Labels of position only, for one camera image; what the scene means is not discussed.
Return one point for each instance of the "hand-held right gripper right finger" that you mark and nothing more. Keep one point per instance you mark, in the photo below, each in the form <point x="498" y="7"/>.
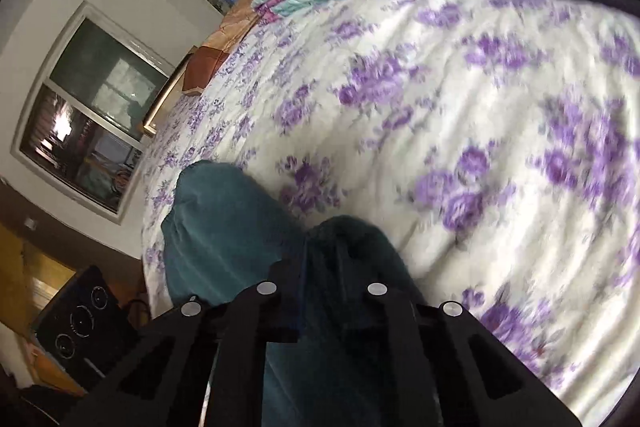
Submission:
<point x="400" y="337"/>

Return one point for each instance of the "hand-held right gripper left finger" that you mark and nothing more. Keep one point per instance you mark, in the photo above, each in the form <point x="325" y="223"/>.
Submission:
<point x="250" y="332"/>

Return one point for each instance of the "teal fleece pants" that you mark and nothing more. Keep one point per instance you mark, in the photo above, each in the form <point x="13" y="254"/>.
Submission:
<point x="230" y="227"/>

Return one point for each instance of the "yellow wooden furniture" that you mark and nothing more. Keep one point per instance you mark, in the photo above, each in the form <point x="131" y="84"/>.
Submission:
<point x="30" y="277"/>

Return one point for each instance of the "white framed window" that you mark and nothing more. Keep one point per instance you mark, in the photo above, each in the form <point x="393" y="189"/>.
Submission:
<point x="85" y="117"/>

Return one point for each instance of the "purple floral bedspread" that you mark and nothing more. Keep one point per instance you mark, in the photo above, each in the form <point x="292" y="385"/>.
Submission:
<point x="450" y="132"/>

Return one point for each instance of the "brown patchwork pillow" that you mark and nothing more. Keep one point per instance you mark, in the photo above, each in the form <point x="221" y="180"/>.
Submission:
<point x="220" y="42"/>

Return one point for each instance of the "gold metal bed rail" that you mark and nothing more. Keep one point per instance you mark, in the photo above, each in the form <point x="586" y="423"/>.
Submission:
<point x="165" y="97"/>

